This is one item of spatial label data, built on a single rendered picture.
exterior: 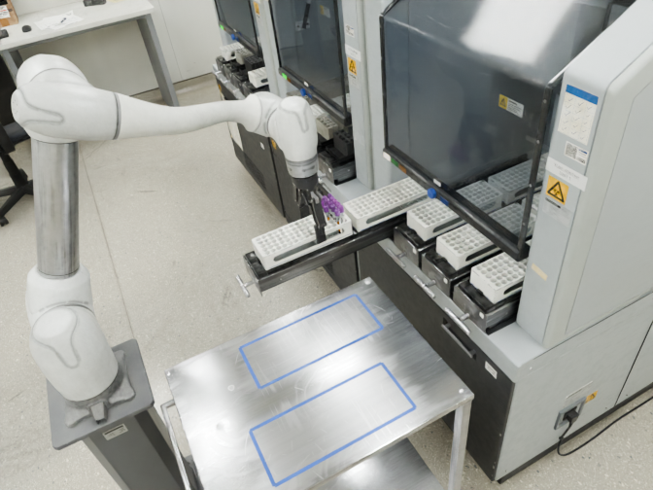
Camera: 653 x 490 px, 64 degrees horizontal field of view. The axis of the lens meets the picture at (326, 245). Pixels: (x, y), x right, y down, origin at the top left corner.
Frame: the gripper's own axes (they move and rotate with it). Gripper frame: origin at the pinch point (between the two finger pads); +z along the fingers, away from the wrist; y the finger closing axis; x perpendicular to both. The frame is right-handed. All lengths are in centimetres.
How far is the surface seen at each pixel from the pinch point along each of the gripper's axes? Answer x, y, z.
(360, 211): 15.7, 1.9, -0.3
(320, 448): -30, 63, 4
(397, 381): -7, 58, 4
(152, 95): -1, -350, 81
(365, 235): 14.5, 6.7, 5.8
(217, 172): 9, -196, 86
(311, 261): -4.7, 6.7, 6.6
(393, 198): 28.3, 1.2, 0.7
